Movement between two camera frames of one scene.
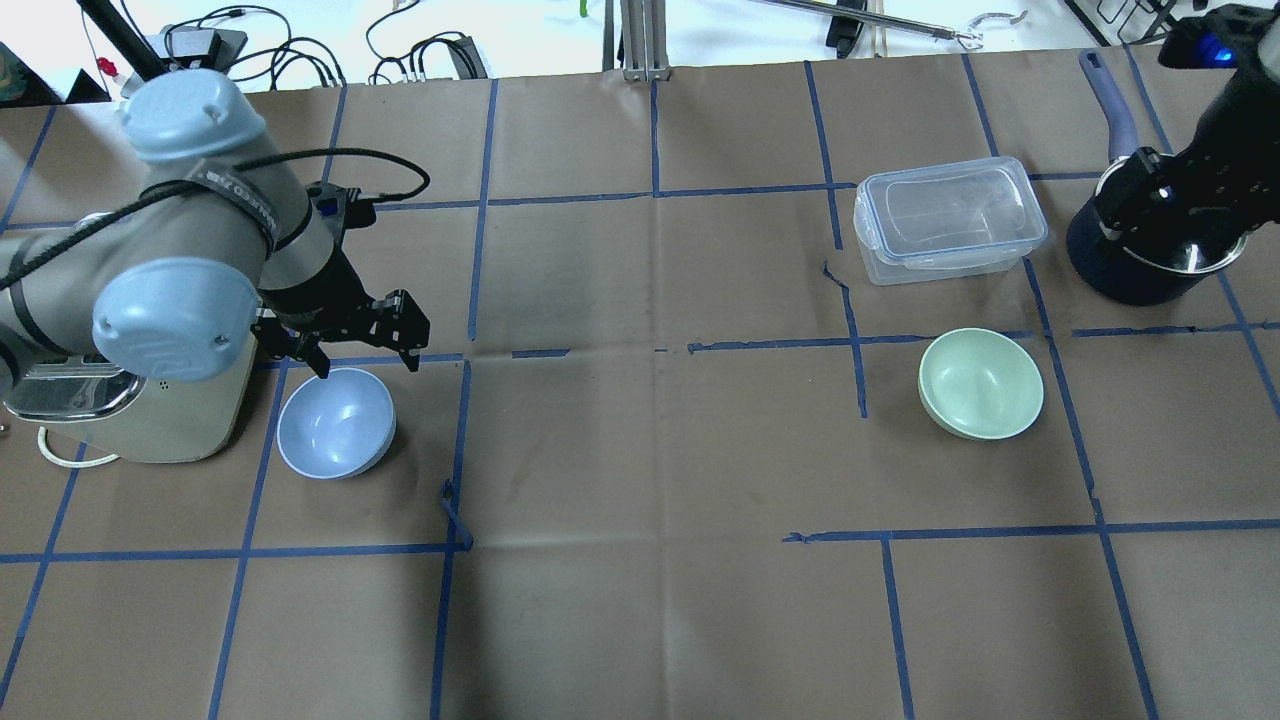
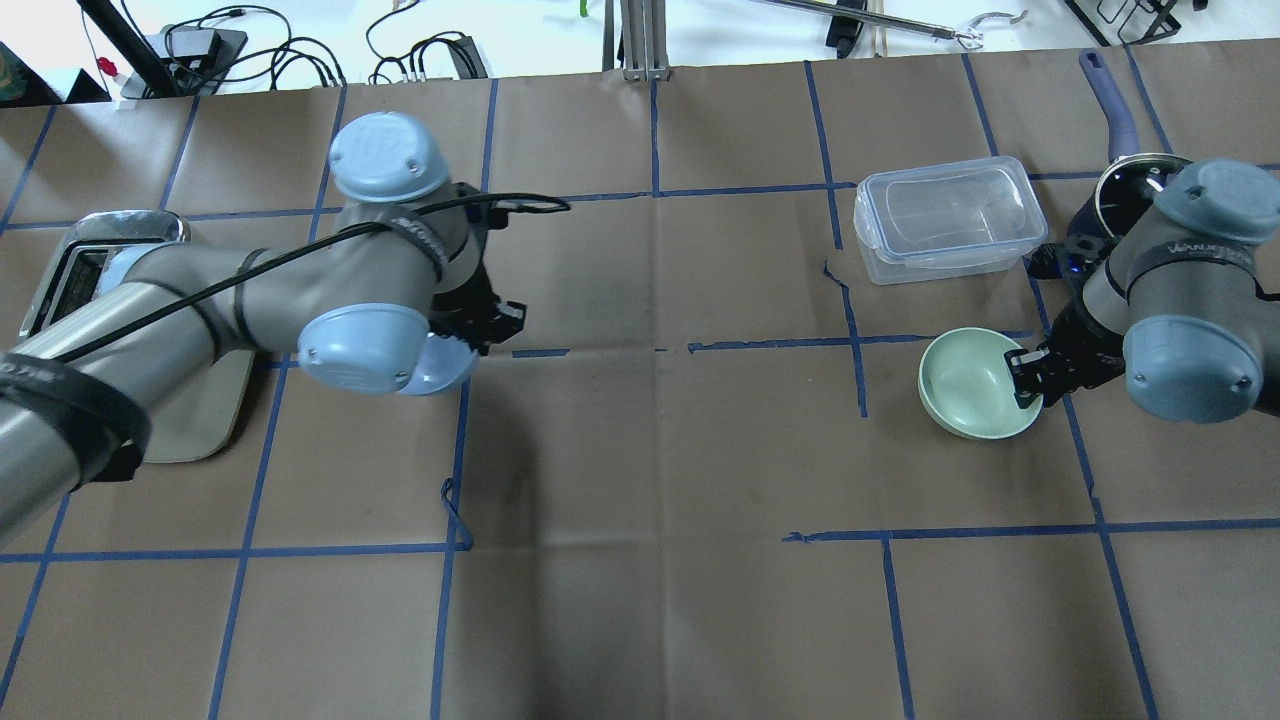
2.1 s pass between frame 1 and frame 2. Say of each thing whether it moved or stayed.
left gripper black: moved
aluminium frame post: stayed
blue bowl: moved
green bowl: stayed
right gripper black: moved
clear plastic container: stayed
